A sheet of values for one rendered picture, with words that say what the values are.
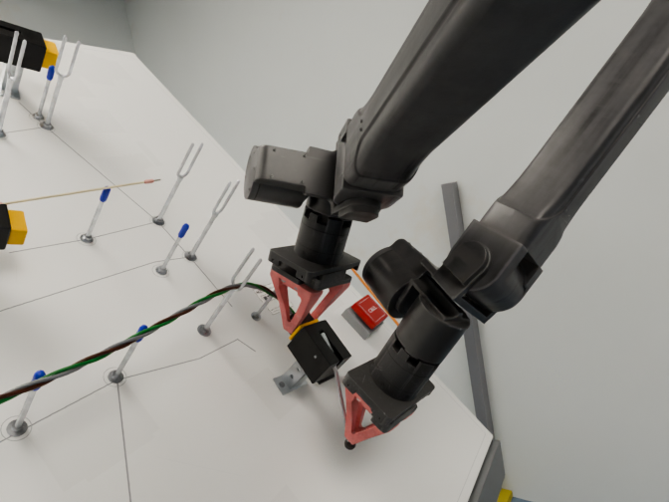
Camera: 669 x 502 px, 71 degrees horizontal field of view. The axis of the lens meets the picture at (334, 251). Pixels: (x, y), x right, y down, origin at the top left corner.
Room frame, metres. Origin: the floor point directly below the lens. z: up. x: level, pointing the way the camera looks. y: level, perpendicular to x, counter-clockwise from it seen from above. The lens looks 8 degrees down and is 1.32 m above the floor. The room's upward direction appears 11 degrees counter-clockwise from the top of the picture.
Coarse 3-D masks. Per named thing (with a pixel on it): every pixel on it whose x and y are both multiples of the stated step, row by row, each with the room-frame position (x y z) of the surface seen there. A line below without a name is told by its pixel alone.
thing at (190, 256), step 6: (228, 186) 0.59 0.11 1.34; (234, 186) 0.60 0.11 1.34; (222, 192) 0.59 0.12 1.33; (222, 198) 0.60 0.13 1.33; (228, 198) 0.61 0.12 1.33; (216, 204) 0.60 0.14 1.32; (222, 210) 0.62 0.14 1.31; (216, 216) 0.61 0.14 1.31; (210, 222) 0.62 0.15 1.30; (204, 228) 0.63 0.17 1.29; (204, 234) 0.63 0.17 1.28; (198, 240) 0.63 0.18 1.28; (198, 246) 0.64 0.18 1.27; (186, 252) 0.65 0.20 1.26; (192, 252) 0.64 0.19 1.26; (186, 258) 0.64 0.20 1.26; (192, 258) 0.65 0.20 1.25
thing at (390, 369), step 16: (384, 352) 0.46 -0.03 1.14; (400, 352) 0.44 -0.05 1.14; (368, 368) 0.48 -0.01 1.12; (384, 368) 0.45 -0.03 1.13; (400, 368) 0.44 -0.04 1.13; (416, 368) 0.44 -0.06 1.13; (432, 368) 0.44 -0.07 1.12; (352, 384) 0.45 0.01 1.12; (368, 384) 0.45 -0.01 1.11; (384, 384) 0.45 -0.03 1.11; (400, 384) 0.45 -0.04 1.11; (416, 384) 0.45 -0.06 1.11; (432, 384) 0.50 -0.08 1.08; (368, 400) 0.44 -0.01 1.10; (384, 400) 0.44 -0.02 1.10; (400, 400) 0.45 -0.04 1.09; (416, 400) 0.46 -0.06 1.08; (384, 416) 0.43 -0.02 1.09
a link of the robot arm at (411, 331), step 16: (416, 288) 0.46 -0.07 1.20; (432, 288) 0.46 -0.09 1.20; (400, 304) 0.47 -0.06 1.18; (416, 304) 0.44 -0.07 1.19; (432, 304) 0.43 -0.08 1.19; (448, 304) 0.44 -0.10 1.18; (416, 320) 0.43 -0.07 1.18; (432, 320) 0.42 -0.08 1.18; (448, 320) 0.42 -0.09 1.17; (464, 320) 0.44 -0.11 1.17; (400, 336) 0.45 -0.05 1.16; (416, 336) 0.43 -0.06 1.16; (432, 336) 0.42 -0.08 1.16; (448, 336) 0.42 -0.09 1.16; (416, 352) 0.43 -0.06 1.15; (432, 352) 0.43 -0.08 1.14; (448, 352) 0.44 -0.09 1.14
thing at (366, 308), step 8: (368, 296) 0.76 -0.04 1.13; (360, 304) 0.73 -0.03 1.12; (368, 304) 0.74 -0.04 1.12; (376, 304) 0.75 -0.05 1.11; (360, 312) 0.72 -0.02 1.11; (368, 312) 0.72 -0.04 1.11; (376, 312) 0.74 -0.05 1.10; (384, 312) 0.75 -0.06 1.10; (368, 320) 0.71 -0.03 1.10; (376, 320) 0.72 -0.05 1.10
